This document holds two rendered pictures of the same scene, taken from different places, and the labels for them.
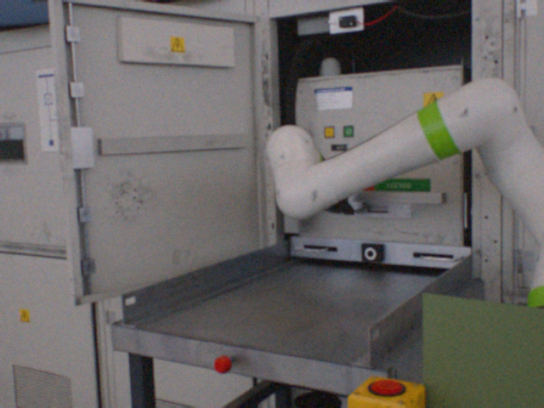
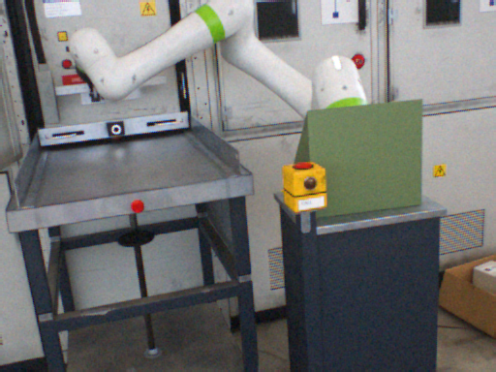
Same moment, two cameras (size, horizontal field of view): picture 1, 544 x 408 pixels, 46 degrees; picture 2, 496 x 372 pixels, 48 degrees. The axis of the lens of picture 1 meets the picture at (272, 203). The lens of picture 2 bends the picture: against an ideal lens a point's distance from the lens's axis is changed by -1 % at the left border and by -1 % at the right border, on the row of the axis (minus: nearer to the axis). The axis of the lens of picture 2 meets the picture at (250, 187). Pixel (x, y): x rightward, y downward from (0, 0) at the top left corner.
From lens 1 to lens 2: 0.86 m
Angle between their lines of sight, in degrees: 46
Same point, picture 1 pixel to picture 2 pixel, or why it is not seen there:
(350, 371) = (229, 182)
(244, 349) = (146, 192)
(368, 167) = (170, 53)
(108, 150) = not seen: outside the picture
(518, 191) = (256, 62)
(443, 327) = (320, 127)
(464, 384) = (332, 154)
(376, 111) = (102, 17)
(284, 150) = (95, 46)
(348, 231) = (90, 116)
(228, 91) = not seen: outside the picture
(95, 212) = not seen: outside the picture
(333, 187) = (146, 71)
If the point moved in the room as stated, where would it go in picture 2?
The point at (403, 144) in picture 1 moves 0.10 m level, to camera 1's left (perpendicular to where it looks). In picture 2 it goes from (194, 35) to (167, 38)
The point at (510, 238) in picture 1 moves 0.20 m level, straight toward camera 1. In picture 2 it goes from (214, 100) to (237, 105)
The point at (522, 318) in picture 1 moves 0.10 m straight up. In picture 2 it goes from (359, 111) to (358, 69)
